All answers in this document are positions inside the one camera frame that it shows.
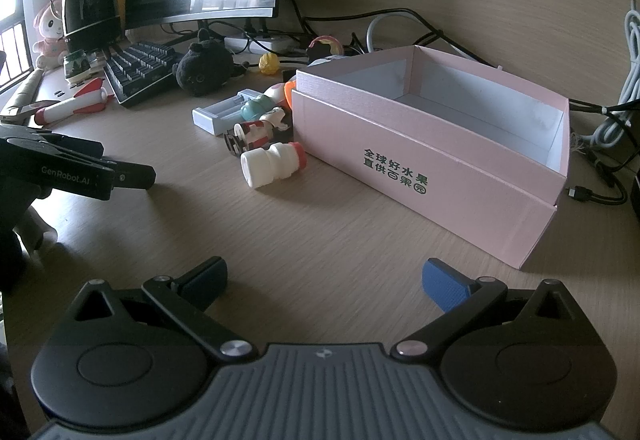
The pink yellow toy figure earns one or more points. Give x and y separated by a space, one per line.
326 40

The small green white ornament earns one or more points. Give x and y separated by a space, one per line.
80 67

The wooden desktop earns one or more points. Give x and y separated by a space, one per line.
300 230

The window railing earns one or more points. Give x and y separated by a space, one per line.
12 55

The black glossy round device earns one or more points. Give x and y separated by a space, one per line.
90 10

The pink bunny plush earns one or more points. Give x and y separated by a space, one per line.
49 27

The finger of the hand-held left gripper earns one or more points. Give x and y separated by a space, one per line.
75 147
137 176

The red white toy figure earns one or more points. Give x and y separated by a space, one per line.
256 132

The white power strip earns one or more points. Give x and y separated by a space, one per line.
260 43

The red white rocket toy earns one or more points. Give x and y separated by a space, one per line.
75 105

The pink cardboard box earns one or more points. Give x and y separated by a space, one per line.
400 160

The teal toy figure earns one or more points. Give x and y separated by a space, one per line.
252 109

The black keyboard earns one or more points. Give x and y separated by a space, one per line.
135 75

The orange white toy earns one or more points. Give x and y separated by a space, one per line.
280 92

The white battery charger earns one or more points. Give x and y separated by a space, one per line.
215 116

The white bottle with red cap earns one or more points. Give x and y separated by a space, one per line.
265 166

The yellow corn toy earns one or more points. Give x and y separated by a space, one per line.
268 63

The black cat plush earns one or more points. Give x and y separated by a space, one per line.
200 70

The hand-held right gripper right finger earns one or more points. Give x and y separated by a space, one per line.
445 285

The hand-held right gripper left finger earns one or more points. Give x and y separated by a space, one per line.
207 277

